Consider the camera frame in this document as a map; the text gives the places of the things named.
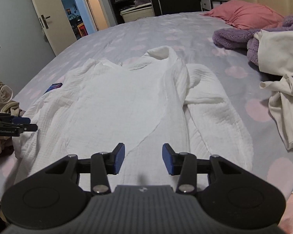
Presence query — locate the cream hallway door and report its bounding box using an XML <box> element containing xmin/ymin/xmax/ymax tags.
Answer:
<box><xmin>79</xmin><ymin>0</ymin><xmax>110</xmax><ymax>32</ymax></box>

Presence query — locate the pink pillow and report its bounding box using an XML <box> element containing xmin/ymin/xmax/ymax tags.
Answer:
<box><xmin>200</xmin><ymin>0</ymin><xmax>285</xmax><ymax>30</ymax></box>

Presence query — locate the cream plastic storage bin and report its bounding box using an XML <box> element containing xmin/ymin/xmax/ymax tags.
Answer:
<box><xmin>120</xmin><ymin>5</ymin><xmax>155</xmax><ymax>23</ymax></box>

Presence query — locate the smooth cream garment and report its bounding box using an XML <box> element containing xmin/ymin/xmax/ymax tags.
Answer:
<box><xmin>253</xmin><ymin>29</ymin><xmax>293</xmax><ymax>77</ymax></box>

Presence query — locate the white room door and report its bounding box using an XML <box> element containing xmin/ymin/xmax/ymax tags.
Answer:
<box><xmin>26</xmin><ymin>0</ymin><xmax>77</xmax><ymax>56</ymax></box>

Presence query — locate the white nightstand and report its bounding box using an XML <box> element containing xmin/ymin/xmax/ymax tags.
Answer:
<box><xmin>200</xmin><ymin>0</ymin><xmax>231</xmax><ymax>12</ymax></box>

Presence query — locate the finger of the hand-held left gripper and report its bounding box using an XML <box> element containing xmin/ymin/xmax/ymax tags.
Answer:
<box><xmin>0</xmin><ymin>123</ymin><xmax>38</xmax><ymax>137</ymax></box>
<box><xmin>0</xmin><ymin>113</ymin><xmax>31</xmax><ymax>125</ymax></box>

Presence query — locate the crumpled cream garment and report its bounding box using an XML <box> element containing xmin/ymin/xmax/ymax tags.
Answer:
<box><xmin>259</xmin><ymin>74</ymin><xmax>293</xmax><ymax>150</ymax></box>

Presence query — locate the beige garment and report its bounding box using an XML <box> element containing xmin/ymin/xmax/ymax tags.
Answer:
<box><xmin>0</xmin><ymin>88</ymin><xmax>27</xmax><ymax>117</ymax></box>

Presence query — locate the bed with pink dotted sheet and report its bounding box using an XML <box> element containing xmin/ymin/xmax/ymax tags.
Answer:
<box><xmin>0</xmin><ymin>12</ymin><xmax>293</xmax><ymax>234</ymax></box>

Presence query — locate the purple fleece robe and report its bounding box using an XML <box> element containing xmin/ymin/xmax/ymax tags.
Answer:
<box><xmin>212</xmin><ymin>15</ymin><xmax>293</xmax><ymax>71</ymax></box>

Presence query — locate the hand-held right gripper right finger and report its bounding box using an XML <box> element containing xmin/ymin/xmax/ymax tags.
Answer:
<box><xmin>162</xmin><ymin>143</ymin><xmax>252</xmax><ymax>195</ymax></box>

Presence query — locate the black smartphone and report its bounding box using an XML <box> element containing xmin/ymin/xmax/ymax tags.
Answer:
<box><xmin>44</xmin><ymin>83</ymin><xmax>63</xmax><ymax>94</ymax></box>

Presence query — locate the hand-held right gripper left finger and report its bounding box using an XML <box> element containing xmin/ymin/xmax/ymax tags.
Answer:
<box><xmin>40</xmin><ymin>143</ymin><xmax>125</xmax><ymax>196</ymax></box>

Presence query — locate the metal door handle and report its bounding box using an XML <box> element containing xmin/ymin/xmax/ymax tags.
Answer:
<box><xmin>39</xmin><ymin>15</ymin><xmax>51</xmax><ymax>29</ymax></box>

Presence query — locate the white muslin garment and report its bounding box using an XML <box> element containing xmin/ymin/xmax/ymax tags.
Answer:
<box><xmin>13</xmin><ymin>46</ymin><xmax>253</xmax><ymax>193</ymax></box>

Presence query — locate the red yellow framed object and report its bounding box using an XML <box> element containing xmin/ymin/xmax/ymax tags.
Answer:
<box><xmin>77</xmin><ymin>22</ymin><xmax>89</xmax><ymax>38</ymax></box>

